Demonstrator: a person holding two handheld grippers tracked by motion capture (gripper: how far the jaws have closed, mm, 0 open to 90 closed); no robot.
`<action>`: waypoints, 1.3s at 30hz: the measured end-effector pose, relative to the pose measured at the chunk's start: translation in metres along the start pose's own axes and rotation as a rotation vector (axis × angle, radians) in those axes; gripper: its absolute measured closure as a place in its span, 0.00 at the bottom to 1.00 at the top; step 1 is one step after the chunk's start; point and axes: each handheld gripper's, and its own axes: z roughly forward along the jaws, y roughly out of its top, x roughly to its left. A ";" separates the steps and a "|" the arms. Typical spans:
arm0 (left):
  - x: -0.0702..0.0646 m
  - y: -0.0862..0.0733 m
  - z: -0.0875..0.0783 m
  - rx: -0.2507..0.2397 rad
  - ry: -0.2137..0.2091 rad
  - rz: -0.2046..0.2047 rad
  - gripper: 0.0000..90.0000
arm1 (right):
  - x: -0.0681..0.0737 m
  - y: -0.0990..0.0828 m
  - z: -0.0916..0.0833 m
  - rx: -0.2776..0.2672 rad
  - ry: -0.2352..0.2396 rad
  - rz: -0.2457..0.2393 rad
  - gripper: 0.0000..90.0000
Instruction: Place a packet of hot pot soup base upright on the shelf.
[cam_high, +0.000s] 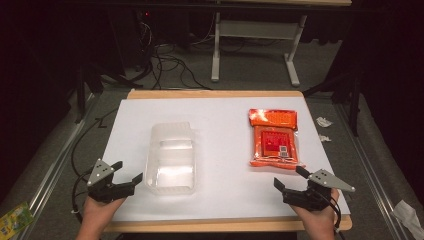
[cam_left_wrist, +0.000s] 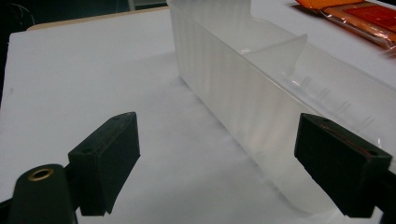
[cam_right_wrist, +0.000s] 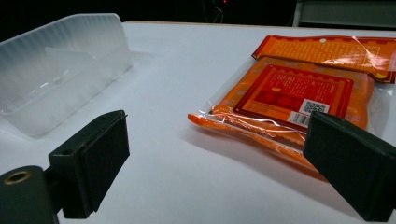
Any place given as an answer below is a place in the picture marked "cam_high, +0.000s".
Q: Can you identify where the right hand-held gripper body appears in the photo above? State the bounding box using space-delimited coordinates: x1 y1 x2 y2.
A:
282 168 357 212

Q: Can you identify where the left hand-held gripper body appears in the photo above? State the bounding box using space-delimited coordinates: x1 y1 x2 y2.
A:
86 158 136 204

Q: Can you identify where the clear plastic container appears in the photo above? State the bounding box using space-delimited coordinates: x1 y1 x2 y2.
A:
144 121 198 196

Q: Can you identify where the orange foil packet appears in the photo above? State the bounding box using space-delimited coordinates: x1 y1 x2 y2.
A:
247 107 306 170

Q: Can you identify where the person's left hand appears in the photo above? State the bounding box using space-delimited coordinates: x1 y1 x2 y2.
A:
81 194 128 232

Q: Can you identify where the person's right hand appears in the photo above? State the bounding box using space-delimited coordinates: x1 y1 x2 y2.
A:
289 188 341 234

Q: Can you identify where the white table sheet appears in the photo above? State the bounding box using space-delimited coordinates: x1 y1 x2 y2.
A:
101 96 352 222

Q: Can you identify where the black metal stand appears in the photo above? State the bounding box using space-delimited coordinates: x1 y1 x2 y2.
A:
73 61 144 125
301 71 364 138

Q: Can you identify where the large crumpled white paper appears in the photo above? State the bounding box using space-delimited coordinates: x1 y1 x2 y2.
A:
391 199 424 240

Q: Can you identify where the green yellow packet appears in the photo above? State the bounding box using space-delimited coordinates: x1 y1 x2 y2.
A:
0 201 36 240

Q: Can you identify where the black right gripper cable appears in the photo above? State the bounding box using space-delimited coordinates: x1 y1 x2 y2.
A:
328 194 343 233

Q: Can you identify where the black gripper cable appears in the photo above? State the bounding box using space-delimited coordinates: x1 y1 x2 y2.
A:
69 107 119 224
328 194 343 233

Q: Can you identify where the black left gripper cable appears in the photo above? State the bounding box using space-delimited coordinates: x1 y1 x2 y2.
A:
69 107 119 224

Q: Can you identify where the metal floor rail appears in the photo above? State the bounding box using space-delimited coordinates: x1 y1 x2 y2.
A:
18 93 98 240
333 99 409 240

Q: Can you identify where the tangle of black floor cables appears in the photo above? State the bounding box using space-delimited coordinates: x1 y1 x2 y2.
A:
133 19 214 92

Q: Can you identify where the white desk frame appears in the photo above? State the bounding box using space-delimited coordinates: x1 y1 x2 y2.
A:
210 11 308 88

